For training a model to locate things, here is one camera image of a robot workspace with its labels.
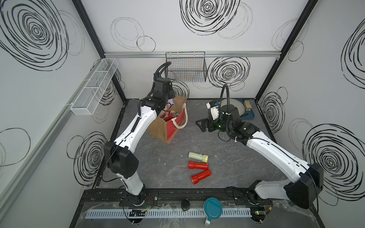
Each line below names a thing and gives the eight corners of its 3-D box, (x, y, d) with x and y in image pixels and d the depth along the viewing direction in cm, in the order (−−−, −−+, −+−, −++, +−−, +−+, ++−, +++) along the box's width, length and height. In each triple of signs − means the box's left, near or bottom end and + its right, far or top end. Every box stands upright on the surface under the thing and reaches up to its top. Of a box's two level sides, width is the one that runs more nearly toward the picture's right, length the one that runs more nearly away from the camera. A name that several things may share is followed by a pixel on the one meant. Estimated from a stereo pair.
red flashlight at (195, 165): (188, 169, 85) (188, 167, 82) (188, 163, 87) (188, 161, 84) (207, 169, 85) (208, 167, 82) (207, 163, 87) (207, 161, 84)
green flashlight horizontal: (187, 158, 90) (187, 155, 87) (189, 152, 92) (189, 150, 89) (207, 163, 88) (207, 161, 84) (208, 158, 90) (208, 155, 87)
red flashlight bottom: (193, 185, 80) (193, 184, 77) (190, 178, 82) (190, 177, 79) (211, 175, 83) (212, 173, 80) (208, 169, 85) (208, 167, 83)
